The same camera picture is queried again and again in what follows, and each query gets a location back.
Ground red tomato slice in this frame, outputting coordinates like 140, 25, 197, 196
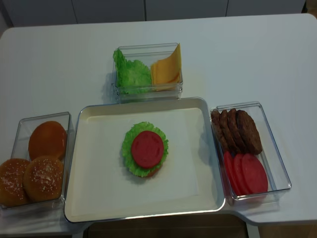
233, 154, 250, 195
131, 130, 164, 169
223, 151, 242, 196
241, 154, 268, 194

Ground green lettuce leaf on bun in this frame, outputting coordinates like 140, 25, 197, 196
121, 121, 168, 172

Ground yellow cheese slices stack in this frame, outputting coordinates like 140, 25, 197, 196
151, 43, 182, 91

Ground clear lettuce cheese container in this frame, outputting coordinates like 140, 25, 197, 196
112, 43, 183, 103

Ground green lettuce leaves in container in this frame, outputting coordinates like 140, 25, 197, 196
113, 49, 152, 94

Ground bottom bun half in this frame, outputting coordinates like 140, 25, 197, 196
133, 161, 166, 178

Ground brown patty leftmost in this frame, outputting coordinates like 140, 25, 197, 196
211, 110, 229, 152

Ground brown patty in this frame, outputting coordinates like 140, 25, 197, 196
219, 110, 241, 154
211, 110, 229, 152
227, 108, 247, 154
236, 110, 263, 155

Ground silver metal tray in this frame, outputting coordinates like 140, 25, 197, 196
64, 98, 225, 222

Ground red tomato slice back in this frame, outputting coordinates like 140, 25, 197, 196
223, 151, 242, 196

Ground brown patty rightmost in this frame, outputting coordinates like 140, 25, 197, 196
236, 110, 263, 155

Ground clear patty tomato container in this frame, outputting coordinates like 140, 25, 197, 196
210, 102, 292, 206

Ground plain orange bun half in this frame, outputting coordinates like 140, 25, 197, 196
28, 121, 67, 161

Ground red tomato slice front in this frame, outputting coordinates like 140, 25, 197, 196
241, 154, 268, 194

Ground sesame bun top right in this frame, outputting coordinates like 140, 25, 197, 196
23, 156, 64, 202

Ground sesame bun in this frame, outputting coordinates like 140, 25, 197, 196
23, 156, 64, 202
0, 158, 30, 207

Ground clear bun container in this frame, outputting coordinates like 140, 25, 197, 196
0, 112, 74, 210

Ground sesame bun top left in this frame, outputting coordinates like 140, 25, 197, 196
0, 158, 30, 207

